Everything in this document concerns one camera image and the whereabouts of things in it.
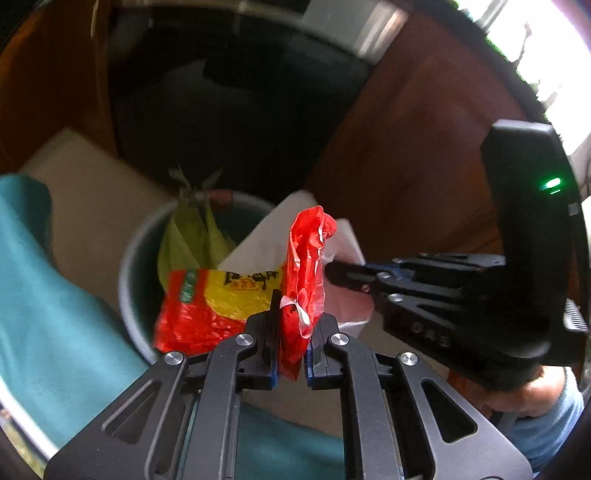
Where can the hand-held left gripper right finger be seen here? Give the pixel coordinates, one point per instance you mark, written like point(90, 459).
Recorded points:
point(318, 364)

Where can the green corn husk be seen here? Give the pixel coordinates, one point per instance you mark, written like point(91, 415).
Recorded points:
point(184, 240)

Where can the person's right forearm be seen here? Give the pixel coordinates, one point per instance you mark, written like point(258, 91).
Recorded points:
point(549, 415)

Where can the grey trash bin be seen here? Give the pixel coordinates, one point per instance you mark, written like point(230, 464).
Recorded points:
point(138, 286)

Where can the red yellow snack packet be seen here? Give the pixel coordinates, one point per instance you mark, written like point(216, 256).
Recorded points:
point(203, 314)

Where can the pink snack box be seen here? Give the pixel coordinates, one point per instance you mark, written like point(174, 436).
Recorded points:
point(258, 240)

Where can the teal striped tablecloth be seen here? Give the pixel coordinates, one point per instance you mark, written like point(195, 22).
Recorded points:
point(55, 323)

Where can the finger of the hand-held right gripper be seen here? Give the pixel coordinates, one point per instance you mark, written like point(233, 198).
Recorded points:
point(425, 318)
point(452, 267)

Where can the built-in black oven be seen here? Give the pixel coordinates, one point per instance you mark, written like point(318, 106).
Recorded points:
point(231, 92)

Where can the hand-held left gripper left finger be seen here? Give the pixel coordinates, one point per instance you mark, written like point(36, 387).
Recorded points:
point(263, 350)

